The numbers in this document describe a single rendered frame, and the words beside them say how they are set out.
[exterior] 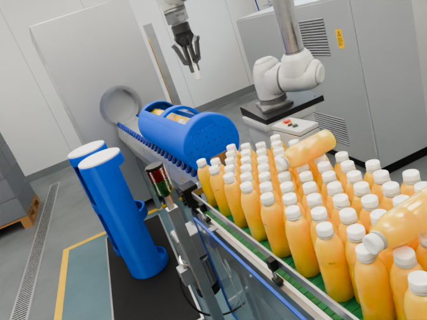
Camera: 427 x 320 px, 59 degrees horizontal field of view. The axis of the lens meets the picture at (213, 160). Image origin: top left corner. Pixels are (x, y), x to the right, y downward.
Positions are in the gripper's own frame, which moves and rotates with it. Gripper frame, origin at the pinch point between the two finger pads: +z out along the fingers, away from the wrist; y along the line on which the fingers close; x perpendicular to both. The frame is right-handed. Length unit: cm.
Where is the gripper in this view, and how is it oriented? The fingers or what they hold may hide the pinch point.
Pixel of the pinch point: (196, 72)
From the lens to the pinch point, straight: 164.6
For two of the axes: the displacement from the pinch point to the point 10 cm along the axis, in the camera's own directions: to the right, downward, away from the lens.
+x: -4.2, -2.0, 8.9
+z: 3.1, 8.8, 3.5
